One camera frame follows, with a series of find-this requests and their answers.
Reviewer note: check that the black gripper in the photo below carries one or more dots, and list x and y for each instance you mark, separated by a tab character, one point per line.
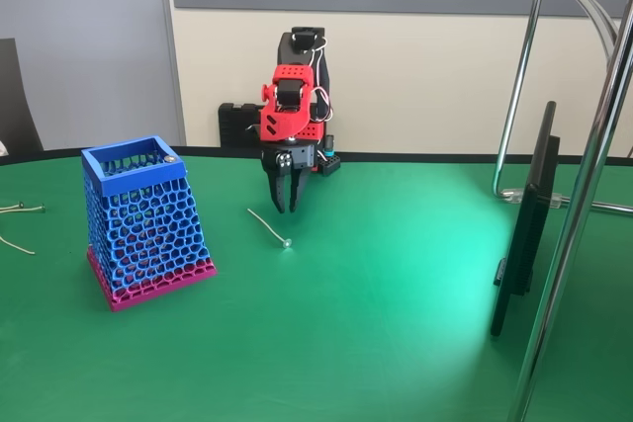
296	159

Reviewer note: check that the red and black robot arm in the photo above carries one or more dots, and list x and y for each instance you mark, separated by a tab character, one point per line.
284	120

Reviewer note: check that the blue and pink mesh basket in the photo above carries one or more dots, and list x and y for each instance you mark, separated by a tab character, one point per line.
148	224

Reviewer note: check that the black plastic case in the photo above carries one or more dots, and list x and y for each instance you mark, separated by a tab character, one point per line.
237	125

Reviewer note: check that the green table cloth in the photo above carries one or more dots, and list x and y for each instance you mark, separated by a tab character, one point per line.
346	318

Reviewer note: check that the clear plastic foot piece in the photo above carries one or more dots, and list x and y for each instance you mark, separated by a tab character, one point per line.
514	194

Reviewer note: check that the black LED light panel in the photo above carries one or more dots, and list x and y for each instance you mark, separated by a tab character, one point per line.
526	224

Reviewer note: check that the black chair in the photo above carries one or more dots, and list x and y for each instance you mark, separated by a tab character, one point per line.
15	106

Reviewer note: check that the chrome tube stand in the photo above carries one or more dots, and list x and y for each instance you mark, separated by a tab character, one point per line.
569	254

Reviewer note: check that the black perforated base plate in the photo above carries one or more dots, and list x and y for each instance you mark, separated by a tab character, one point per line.
330	165

